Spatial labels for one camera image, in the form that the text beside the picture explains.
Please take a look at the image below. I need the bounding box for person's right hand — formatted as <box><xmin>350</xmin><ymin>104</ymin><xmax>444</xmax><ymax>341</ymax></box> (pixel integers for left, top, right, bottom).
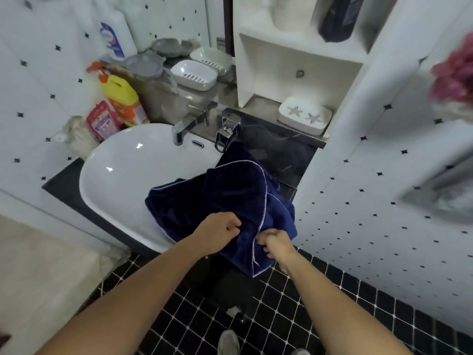
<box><xmin>256</xmin><ymin>229</ymin><xmax>298</xmax><ymax>272</ymax></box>

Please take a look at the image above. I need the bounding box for person's left hand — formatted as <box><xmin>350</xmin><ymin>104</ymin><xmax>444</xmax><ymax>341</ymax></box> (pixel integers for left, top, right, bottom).
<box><xmin>192</xmin><ymin>212</ymin><xmax>242</xmax><ymax>256</ymax></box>

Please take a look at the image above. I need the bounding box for dark blue towel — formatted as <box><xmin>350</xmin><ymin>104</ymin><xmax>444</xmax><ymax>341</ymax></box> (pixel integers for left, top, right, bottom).
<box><xmin>145</xmin><ymin>141</ymin><xmax>298</xmax><ymax>278</ymax></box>

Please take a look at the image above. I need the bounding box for person's left forearm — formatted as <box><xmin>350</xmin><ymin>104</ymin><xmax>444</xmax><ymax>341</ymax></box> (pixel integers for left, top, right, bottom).
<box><xmin>36</xmin><ymin>233</ymin><xmax>213</xmax><ymax>355</ymax></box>

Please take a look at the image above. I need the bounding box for person's right forearm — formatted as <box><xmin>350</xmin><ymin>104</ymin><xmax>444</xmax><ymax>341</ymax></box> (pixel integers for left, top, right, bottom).
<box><xmin>276</xmin><ymin>251</ymin><xmax>412</xmax><ymax>355</ymax></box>

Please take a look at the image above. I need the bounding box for black marble countertop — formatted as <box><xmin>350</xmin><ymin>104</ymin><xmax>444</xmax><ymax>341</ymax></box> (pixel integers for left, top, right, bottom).
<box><xmin>42</xmin><ymin>107</ymin><xmax>328</xmax><ymax>255</ymax></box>

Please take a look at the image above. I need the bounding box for person's grey shoe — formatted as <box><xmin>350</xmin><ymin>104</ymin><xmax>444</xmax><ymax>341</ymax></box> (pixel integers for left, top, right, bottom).
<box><xmin>217</xmin><ymin>330</ymin><xmax>241</xmax><ymax>355</ymax></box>

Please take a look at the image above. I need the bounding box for chrome sink faucet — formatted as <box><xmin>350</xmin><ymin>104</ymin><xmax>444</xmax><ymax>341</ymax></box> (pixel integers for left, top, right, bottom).
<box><xmin>171</xmin><ymin>101</ymin><xmax>219</xmax><ymax>146</ymax></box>

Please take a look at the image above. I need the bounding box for white ceramic sink basin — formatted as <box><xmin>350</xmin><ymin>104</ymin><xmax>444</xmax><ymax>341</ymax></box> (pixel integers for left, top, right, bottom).
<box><xmin>79</xmin><ymin>123</ymin><xmax>226</xmax><ymax>254</ymax></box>

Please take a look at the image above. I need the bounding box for white starfish soap dish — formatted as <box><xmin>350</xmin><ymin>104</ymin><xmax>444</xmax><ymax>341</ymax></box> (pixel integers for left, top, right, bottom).
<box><xmin>277</xmin><ymin>96</ymin><xmax>333</xmax><ymax>136</ymax></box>

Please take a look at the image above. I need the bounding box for white slotted soap dish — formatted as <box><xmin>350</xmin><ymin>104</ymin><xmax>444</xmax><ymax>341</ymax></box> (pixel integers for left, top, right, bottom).
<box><xmin>170</xmin><ymin>60</ymin><xmax>218</xmax><ymax>92</ymax></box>

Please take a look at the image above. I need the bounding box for grey lidded clear jar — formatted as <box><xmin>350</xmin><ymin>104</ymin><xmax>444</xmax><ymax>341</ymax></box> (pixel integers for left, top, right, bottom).
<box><xmin>122</xmin><ymin>51</ymin><xmax>182</xmax><ymax>124</ymax></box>

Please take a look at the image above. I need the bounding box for yellow cleaner bottle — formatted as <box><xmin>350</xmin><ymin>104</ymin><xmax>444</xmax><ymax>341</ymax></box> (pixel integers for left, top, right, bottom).
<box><xmin>99</xmin><ymin>74</ymin><xmax>150</xmax><ymax>127</ymax></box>

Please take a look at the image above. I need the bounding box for red refill pouch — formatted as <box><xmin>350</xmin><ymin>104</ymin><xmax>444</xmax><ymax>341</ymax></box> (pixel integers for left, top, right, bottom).
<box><xmin>86</xmin><ymin>101</ymin><xmax>123</xmax><ymax>142</ymax></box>

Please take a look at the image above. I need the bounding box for crumpled clear plastic bag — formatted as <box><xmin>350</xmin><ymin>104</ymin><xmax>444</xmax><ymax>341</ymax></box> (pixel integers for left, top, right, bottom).
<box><xmin>62</xmin><ymin>116</ymin><xmax>100</xmax><ymax>161</ymax></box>

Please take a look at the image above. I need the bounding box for white open shelf unit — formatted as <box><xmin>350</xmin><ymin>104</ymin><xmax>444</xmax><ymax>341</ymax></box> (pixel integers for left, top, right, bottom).
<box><xmin>234</xmin><ymin>0</ymin><xmax>401</xmax><ymax>139</ymax></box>

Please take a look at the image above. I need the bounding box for white container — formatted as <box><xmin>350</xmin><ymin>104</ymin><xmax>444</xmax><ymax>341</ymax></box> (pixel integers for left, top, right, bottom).
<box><xmin>271</xmin><ymin>0</ymin><xmax>319</xmax><ymax>33</ymax></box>

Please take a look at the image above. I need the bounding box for white bottle with blue label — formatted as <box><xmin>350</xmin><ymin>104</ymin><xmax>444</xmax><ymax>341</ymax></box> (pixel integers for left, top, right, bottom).
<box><xmin>90</xmin><ymin>0</ymin><xmax>138</xmax><ymax>62</ymax></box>

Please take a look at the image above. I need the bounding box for black bottle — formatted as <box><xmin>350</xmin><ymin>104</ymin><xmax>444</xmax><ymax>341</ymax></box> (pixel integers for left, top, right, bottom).
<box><xmin>318</xmin><ymin>0</ymin><xmax>366</xmax><ymax>43</ymax></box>

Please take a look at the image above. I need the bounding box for pink bath sponge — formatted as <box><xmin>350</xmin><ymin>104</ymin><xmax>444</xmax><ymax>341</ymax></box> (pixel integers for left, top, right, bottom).
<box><xmin>429</xmin><ymin>31</ymin><xmax>473</xmax><ymax>124</ymax></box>

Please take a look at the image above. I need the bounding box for chrome wall fixture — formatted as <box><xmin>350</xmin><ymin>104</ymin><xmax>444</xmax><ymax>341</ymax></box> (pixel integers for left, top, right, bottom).
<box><xmin>401</xmin><ymin>155</ymin><xmax>473</xmax><ymax>224</ymax></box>

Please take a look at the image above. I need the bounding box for wall mirror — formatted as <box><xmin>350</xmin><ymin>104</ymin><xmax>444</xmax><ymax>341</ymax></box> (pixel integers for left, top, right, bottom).
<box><xmin>122</xmin><ymin>0</ymin><xmax>226</xmax><ymax>59</ymax></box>

